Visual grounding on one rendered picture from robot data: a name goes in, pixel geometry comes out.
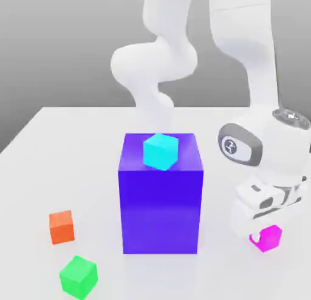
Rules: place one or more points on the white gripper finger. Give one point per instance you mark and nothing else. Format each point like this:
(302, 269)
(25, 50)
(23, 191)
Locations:
(255, 237)

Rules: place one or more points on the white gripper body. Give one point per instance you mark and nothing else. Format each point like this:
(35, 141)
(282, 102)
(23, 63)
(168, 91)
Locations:
(245, 219)

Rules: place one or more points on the small magenta cube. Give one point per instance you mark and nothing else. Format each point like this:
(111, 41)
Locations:
(269, 239)

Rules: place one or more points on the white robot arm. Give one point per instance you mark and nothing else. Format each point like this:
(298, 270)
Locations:
(243, 49)

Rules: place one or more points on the small cyan cube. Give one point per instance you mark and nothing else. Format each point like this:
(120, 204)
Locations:
(160, 151)

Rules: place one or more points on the small green cube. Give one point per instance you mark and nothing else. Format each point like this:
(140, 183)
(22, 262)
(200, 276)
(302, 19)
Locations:
(77, 278)

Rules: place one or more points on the small orange cube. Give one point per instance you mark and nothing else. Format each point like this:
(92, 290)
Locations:
(62, 228)

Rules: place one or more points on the large blue box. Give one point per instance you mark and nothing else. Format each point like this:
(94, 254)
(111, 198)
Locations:
(160, 207)

